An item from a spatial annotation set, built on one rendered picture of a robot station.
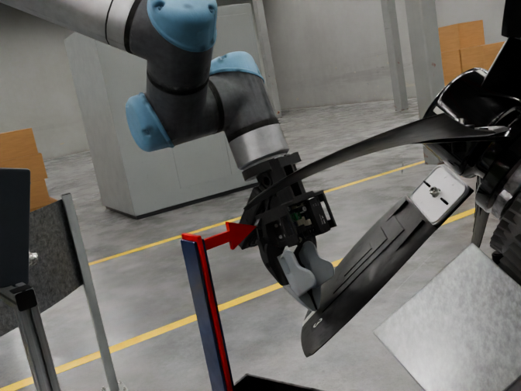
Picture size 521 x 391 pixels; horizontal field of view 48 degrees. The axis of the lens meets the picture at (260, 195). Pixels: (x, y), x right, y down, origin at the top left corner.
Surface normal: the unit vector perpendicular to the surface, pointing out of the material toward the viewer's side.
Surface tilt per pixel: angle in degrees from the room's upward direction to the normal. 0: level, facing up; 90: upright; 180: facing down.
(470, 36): 90
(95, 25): 118
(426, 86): 90
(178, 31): 128
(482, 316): 55
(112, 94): 90
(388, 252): 40
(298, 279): 93
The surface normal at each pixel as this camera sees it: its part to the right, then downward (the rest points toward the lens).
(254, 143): -0.14, 0.00
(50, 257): 0.94, -0.11
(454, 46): -0.83, 0.25
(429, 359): -0.32, -0.36
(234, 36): 0.50, 0.08
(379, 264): -0.74, -0.61
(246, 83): 0.32, -0.20
